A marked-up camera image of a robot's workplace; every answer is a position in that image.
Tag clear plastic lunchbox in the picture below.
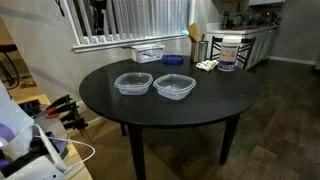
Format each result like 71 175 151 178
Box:
113 71 154 97
152 73 197 101

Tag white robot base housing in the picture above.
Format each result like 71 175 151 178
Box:
0 80 76 180

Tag blue round plastic lid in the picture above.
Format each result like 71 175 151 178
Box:
161 54 185 66

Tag white lidded storage box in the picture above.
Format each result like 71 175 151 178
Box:
130 43 166 64

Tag black round table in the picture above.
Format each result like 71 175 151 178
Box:
78 55 261 180

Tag crumpled white packet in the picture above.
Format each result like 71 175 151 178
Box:
195 58 219 73

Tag metal utensil holder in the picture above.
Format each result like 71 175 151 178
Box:
190 40 210 64

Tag wooden spatula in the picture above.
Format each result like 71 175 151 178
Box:
187 22 200 43

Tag white vertical blinds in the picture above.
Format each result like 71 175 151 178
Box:
112 0 191 40

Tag white wipes canister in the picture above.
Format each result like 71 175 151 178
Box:
217 35 242 73

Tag black slatted chair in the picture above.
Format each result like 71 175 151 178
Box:
209 35 257 70

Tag white kitchen counter cabinet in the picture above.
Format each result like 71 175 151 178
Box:
205 23 282 71

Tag kitchen appliances on counter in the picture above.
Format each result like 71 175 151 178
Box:
221 9 283 30

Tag dark side desk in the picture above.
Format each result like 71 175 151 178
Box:
0 43 21 90

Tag white cable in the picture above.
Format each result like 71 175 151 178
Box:
33 134 96 172

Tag black clamp with orange handle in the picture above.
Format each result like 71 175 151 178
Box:
44 101 80 120

